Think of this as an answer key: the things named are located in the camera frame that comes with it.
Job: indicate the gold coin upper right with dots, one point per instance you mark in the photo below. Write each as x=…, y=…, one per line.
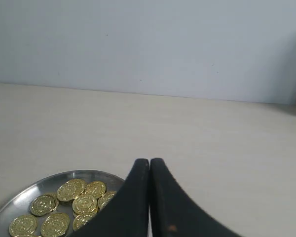
x=96, y=189

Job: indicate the gold coin top stack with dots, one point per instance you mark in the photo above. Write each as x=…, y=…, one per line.
x=70, y=190

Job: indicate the gold coin lower centre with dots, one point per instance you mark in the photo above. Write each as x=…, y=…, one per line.
x=81, y=219

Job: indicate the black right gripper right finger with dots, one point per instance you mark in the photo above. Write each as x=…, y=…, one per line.
x=173, y=213

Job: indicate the gold coin bottom middle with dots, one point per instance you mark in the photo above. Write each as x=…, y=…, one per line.
x=56, y=225

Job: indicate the round metal plate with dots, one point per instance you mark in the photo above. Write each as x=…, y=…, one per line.
x=20, y=203

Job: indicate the gold coin bottom left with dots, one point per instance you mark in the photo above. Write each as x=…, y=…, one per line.
x=23, y=225

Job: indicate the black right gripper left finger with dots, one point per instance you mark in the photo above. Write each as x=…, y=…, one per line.
x=126, y=214

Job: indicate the gold coin by finger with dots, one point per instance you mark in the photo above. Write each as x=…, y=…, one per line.
x=105, y=199

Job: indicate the gold coin left middle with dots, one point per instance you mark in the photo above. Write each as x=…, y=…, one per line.
x=44, y=204

